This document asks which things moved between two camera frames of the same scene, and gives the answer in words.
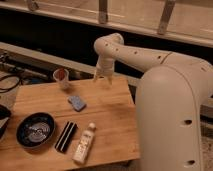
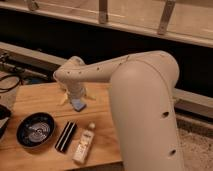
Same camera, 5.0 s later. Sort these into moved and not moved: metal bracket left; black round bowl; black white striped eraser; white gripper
Moved: white gripper
Not moved: black white striped eraser; black round bowl; metal bracket left
